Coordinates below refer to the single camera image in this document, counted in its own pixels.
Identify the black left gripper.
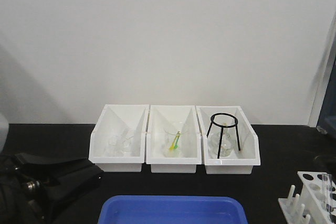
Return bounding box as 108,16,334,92
1,153,103,223

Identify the clear glass test tube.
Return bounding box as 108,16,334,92
321,173,333,214

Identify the white test tube rack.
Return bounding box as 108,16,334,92
278,171,335,223

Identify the grey pegboard drying rack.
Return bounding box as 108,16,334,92
317,15,335,137

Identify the left white storage bin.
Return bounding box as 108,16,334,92
89,104,150,172

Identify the white storage bin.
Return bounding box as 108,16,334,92
146,105,202,174
196,105,260,175
89,104,150,172

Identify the small glassware in left bin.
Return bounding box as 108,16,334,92
106,129,135,157

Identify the blue plastic tray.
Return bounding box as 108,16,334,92
98,195,248,223

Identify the yellow plastic spatula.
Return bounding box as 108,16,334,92
169,135,176,151

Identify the middle white storage bin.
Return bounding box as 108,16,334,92
146,105,202,174

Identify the green plastic spatula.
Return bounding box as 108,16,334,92
173,131,181,149

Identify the glass beaker in middle bin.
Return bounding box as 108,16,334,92
163,122,188,158

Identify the glass flask in bin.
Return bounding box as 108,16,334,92
208,127,234,159

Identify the right white storage bin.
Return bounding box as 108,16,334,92
196,105,260,175

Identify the black metal tripod stand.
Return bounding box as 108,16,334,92
206,113,241,159

